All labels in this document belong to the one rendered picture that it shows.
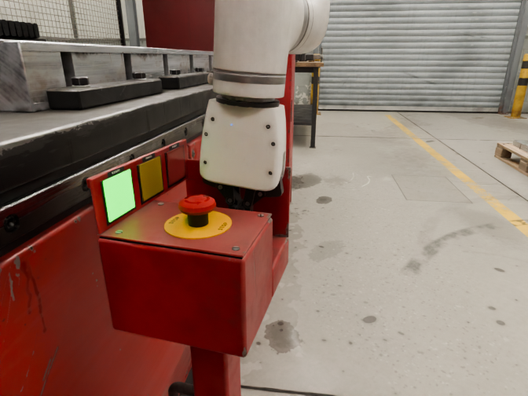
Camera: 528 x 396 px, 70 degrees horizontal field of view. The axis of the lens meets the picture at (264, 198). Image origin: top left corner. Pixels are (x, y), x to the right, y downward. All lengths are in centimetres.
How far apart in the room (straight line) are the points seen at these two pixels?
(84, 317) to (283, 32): 42
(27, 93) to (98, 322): 34
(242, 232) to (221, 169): 10
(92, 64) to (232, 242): 50
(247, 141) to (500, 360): 130
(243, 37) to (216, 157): 14
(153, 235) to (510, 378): 131
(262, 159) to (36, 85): 36
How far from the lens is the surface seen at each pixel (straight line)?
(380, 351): 145
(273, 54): 42
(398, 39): 750
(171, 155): 51
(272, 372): 133
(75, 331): 55
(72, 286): 53
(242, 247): 36
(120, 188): 43
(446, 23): 771
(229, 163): 45
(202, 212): 39
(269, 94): 42
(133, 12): 798
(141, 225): 42
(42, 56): 67
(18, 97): 65
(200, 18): 233
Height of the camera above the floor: 95
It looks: 21 degrees down
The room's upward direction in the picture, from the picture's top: straight up
